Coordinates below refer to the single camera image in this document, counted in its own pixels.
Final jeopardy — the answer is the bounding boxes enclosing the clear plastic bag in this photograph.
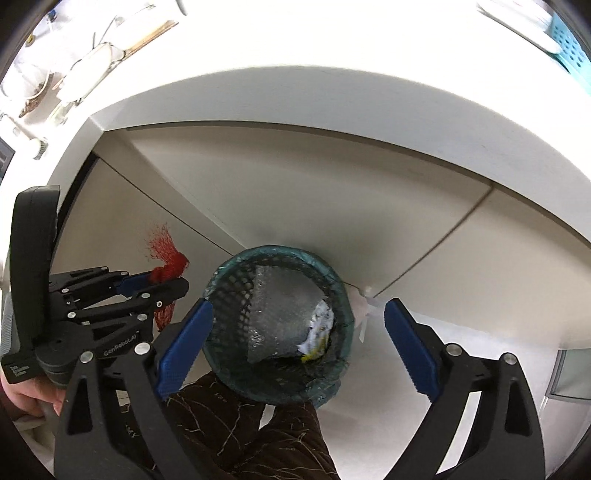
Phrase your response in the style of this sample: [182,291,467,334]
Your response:
[0,62,58,116]

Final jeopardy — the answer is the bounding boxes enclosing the yellow snack packet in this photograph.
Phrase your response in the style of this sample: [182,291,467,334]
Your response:
[298,299,335,363]

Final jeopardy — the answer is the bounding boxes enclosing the wooden coaster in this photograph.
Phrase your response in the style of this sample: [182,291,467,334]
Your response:
[122,21,178,54]

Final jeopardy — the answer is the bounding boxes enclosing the mesh bin with green bag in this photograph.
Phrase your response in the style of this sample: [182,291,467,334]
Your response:
[202,244,356,409]

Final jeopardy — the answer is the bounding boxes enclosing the white plastic bag scrap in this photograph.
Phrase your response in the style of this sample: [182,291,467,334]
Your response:
[348,286,384,344]

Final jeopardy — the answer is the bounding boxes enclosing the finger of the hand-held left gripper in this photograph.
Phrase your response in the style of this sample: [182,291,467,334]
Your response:
[48,266,155,308]
[65,276,190,324]

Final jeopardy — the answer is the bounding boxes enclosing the white bowl with dark rim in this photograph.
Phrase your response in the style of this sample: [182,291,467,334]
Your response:
[106,0,171,38]

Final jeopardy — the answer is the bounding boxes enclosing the person's left hand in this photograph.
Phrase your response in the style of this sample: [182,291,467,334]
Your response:
[0,367,65,422]

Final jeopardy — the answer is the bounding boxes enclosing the clear bubble wrap sheet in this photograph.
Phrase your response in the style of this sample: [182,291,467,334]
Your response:
[247,265,326,363]

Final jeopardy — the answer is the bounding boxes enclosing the frosted glass panel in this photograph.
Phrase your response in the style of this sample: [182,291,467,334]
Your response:
[545,348,591,402]

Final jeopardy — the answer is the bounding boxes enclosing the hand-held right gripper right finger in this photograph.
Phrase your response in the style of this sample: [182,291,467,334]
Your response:
[384,298,546,480]

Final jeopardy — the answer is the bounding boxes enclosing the clear glass container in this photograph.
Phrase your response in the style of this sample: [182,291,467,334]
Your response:
[46,99,77,125]

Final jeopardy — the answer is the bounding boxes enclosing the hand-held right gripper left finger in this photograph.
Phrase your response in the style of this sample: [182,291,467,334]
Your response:
[54,298,214,480]

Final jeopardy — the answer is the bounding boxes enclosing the wooden handled brush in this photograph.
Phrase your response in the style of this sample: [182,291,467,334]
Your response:
[0,113,49,160]

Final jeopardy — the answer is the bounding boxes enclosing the red mesh net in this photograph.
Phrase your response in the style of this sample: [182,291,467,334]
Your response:
[143,222,191,333]

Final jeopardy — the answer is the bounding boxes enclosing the blue plastic utensil holder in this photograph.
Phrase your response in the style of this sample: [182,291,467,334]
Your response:
[549,18,591,93]

